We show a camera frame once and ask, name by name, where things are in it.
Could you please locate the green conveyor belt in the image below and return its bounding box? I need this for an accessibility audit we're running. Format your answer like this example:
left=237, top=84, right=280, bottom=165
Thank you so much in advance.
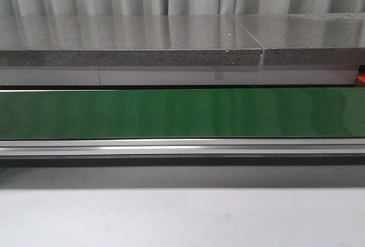
left=1, top=87, right=364, bottom=140

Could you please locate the grey stone countertop slab right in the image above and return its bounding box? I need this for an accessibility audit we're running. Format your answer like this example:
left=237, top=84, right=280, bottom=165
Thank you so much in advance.
left=234, top=13, right=364, bottom=67

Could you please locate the grey stone countertop slab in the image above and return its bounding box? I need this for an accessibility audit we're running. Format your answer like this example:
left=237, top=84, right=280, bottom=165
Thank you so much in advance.
left=1, top=15, right=261, bottom=67
left=234, top=13, right=364, bottom=67

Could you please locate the grey stone countertop slab left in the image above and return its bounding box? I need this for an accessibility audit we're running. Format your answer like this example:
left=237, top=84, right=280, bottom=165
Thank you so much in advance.
left=1, top=15, right=261, bottom=67

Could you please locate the red plastic tray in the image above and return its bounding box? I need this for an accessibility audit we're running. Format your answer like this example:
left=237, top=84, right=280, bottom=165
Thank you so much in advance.
left=356, top=73, right=365, bottom=87

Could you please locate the aluminium conveyor side rail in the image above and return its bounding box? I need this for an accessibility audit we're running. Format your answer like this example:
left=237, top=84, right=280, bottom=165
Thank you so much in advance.
left=1, top=137, right=364, bottom=160

